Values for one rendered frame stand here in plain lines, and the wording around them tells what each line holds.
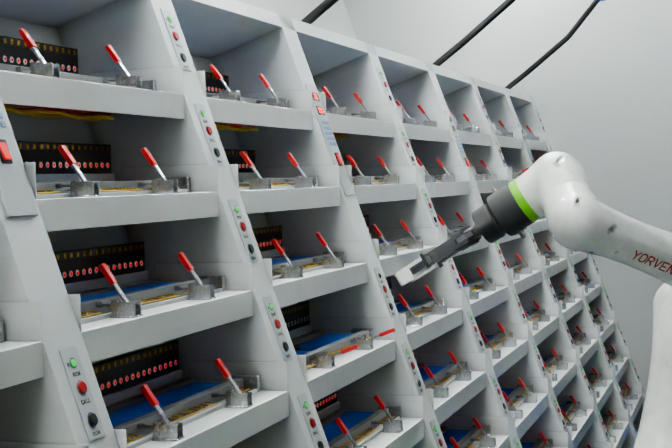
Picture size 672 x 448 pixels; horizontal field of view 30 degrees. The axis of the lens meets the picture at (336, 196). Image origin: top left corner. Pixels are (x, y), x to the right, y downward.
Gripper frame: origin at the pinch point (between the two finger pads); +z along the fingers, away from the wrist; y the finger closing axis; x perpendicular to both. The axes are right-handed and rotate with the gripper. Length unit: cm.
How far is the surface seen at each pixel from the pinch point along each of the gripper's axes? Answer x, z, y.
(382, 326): -4.6, 21.5, 30.1
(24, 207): 27, 13, -104
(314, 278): 9.3, 17.0, -6.6
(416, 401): -23.3, 23.8, 30.1
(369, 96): 57, 11, 101
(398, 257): 9, 17, 57
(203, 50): 71, 21, 20
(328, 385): -10.9, 21.9, -17.9
